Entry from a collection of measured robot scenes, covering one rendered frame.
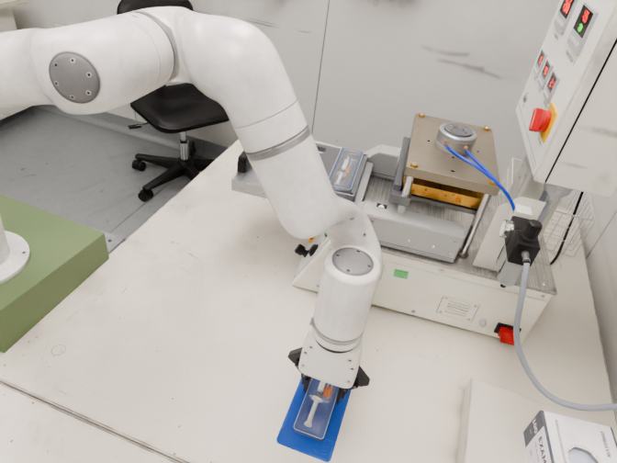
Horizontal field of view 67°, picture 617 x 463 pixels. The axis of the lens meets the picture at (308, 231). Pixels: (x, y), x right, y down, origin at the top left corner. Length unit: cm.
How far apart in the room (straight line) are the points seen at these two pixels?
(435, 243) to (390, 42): 161
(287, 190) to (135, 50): 24
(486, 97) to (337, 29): 80
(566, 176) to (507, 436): 46
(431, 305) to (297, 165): 59
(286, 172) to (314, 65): 202
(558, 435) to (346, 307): 42
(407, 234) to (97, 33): 66
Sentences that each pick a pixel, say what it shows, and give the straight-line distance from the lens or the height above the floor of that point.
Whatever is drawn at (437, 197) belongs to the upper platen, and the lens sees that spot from 99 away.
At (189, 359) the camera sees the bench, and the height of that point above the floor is 75.
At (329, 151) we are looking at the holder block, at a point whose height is 100.
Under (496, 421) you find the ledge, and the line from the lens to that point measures 97.
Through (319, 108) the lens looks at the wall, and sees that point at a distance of 266.
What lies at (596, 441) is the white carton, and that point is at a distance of 95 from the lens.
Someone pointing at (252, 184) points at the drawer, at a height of 97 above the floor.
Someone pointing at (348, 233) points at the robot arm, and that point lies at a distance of 74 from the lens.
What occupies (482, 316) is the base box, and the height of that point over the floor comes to 81.
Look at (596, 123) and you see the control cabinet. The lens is 89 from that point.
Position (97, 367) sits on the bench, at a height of 75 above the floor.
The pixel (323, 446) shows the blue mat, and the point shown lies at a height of 75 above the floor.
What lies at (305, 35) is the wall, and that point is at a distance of 258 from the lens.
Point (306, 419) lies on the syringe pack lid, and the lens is 89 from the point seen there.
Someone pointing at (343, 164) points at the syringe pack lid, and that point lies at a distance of 110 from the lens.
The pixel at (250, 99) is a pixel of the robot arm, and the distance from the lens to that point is 57.
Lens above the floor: 154
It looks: 38 degrees down
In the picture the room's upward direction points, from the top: 8 degrees clockwise
